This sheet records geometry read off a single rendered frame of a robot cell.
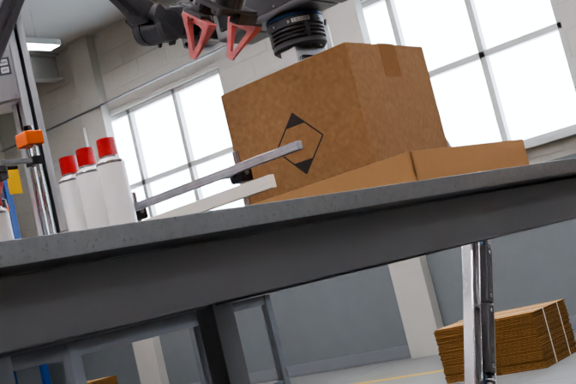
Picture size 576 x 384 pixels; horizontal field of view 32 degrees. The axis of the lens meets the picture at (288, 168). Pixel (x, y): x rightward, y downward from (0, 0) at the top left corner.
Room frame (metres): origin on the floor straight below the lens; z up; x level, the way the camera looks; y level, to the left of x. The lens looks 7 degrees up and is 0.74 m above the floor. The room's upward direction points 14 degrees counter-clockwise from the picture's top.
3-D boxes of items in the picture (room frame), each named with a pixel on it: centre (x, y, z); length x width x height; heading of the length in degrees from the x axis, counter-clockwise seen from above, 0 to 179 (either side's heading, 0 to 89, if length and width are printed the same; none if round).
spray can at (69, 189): (1.87, 0.40, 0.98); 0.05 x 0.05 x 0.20
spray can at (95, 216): (1.83, 0.36, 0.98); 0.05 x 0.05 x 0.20
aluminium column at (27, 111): (2.19, 0.54, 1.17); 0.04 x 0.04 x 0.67; 47
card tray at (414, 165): (1.38, -0.12, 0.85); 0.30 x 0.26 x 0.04; 47
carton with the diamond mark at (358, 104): (1.81, -0.10, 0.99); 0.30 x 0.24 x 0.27; 50
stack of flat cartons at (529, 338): (6.04, -1.01, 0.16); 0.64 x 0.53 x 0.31; 56
